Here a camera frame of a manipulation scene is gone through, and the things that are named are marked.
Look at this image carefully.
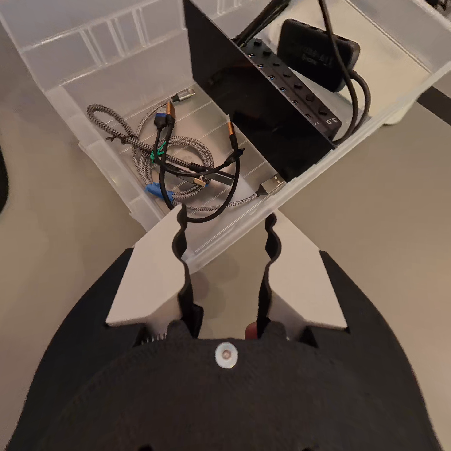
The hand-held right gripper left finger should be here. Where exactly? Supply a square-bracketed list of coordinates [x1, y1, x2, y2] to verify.
[106, 205, 205, 337]

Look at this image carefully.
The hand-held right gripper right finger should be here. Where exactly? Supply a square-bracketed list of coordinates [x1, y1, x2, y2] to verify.
[255, 210, 348, 337]

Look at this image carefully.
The blue usb cable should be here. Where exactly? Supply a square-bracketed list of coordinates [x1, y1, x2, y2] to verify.
[145, 141, 170, 208]

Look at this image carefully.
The orange usb cable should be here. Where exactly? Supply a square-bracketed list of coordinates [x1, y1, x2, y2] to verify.
[152, 99, 244, 225]

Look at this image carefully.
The slim black usb hub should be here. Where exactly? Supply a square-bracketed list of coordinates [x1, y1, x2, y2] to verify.
[277, 19, 361, 91]

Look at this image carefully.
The clear plastic bin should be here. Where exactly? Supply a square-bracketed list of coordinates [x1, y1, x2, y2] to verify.
[0, 0, 451, 274]

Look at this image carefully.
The slim hub black cable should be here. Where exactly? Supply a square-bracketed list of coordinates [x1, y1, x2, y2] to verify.
[233, 0, 289, 50]

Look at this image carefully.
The black bin divider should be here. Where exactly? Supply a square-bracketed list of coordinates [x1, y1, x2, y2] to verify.
[183, 0, 335, 182]

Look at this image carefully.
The silver braided usb cable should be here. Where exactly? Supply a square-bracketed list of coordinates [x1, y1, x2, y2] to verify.
[86, 88, 288, 212]

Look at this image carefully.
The small braided usb cable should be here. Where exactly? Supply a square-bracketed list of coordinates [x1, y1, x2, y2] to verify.
[169, 87, 199, 105]

